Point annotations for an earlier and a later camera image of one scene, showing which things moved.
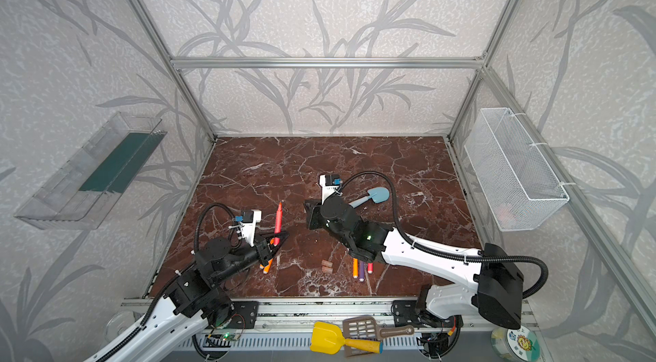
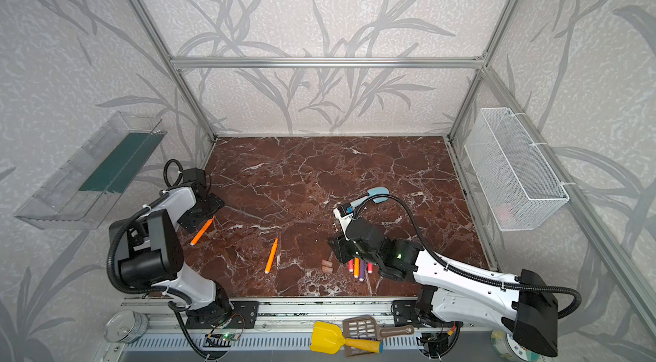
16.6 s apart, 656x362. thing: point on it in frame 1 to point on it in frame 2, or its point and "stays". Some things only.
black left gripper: x=263 y=250 to x=200 y=206
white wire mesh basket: x=518 y=185 stays
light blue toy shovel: x=378 y=195 stays
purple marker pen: x=361 y=271 stays
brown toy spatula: x=366 y=327 stays
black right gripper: x=313 y=215 to x=348 y=248
